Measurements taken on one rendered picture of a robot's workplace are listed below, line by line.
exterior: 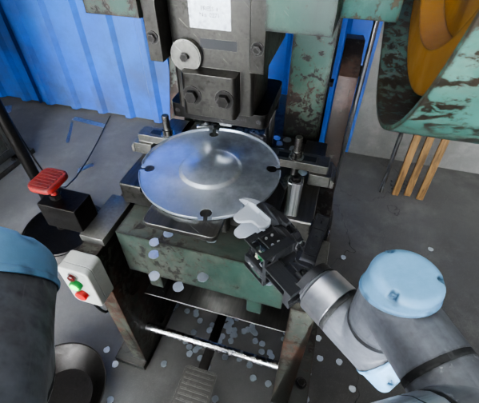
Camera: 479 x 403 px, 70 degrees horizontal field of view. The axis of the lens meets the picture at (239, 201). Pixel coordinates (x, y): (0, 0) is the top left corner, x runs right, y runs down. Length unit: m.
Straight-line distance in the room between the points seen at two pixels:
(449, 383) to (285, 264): 0.26
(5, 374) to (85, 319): 1.27
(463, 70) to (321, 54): 0.57
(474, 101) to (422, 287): 0.17
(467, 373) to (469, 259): 1.46
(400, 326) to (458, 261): 1.41
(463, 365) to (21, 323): 0.34
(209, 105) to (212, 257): 0.31
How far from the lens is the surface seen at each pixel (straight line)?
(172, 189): 0.68
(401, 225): 1.82
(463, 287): 1.71
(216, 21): 0.62
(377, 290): 0.38
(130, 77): 2.33
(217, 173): 0.69
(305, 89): 0.91
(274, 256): 0.52
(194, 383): 1.13
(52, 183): 0.81
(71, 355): 1.40
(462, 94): 0.35
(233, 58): 0.63
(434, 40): 0.65
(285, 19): 0.54
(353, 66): 1.00
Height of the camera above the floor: 1.23
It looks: 44 degrees down
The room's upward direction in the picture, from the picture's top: straight up
